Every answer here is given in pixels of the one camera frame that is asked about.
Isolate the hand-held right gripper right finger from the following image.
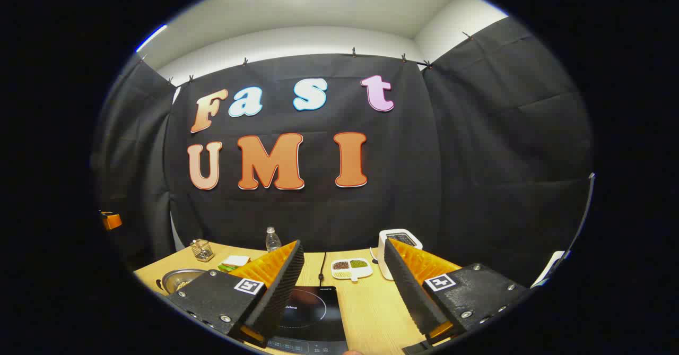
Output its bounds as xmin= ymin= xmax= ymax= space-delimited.
xmin=383 ymin=237 xmax=531 ymax=341

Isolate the wire mesh utensil holder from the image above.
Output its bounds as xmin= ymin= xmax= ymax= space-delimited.
xmin=190 ymin=238 xmax=215 ymax=262

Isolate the black backdrop cloth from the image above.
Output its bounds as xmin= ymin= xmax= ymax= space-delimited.
xmin=93 ymin=16 xmax=595 ymax=287

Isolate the black induction cooktop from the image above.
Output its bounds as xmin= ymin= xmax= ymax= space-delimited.
xmin=265 ymin=286 xmax=349 ymax=354

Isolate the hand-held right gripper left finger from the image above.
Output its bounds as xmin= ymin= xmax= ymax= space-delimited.
xmin=166 ymin=240 xmax=306 ymax=348

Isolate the sandwich with lettuce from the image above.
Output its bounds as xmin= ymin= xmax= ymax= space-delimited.
xmin=217 ymin=255 xmax=251 ymax=272

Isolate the stainless steel pot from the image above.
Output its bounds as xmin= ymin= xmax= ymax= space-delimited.
xmin=155 ymin=269 xmax=207 ymax=296

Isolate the white divided bean dish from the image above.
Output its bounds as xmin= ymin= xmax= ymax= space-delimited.
xmin=331 ymin=258 xmax=373 ymax=282

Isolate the white toaster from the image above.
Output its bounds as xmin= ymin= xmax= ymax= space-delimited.
xmin=379 ymin=229 xmax=423 ymax=281

